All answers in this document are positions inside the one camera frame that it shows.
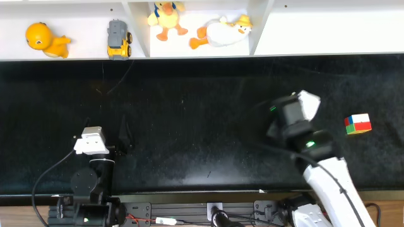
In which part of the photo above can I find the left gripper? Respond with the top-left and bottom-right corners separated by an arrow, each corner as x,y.
82,115 -> 135,158

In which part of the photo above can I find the grey and yellow toy truck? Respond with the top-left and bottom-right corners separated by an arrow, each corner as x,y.
106,19 -> 133,61

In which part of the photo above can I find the yellow rubber duck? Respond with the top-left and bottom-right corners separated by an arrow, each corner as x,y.
25,21 -> 72,59

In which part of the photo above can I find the many-coloured puzzle cube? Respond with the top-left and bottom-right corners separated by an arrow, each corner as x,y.
343,113 -> 372,136

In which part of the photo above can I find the yellow plush duck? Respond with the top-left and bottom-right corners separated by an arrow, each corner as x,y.
146,1 -> 189,42

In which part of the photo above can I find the white plush duck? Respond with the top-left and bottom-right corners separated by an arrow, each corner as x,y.
188,14 -> 253,50

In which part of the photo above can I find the white shelf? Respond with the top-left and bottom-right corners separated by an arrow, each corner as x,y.
0,0 -> 404,62

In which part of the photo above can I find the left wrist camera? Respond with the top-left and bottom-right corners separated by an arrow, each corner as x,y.
73,125 -> 110,156

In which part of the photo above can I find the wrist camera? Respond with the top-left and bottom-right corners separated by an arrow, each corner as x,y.
296,90 -> 322,122
73,125 -> 110,156

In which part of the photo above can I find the black cable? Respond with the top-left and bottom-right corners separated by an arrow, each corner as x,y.
31,149 -> 76,227
283,150 -> 367,227

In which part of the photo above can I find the mounting rail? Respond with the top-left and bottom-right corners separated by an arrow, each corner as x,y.
124,201 -> 287,227

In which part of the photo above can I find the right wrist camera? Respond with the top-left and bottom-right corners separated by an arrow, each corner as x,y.
296,90 -> 322,122

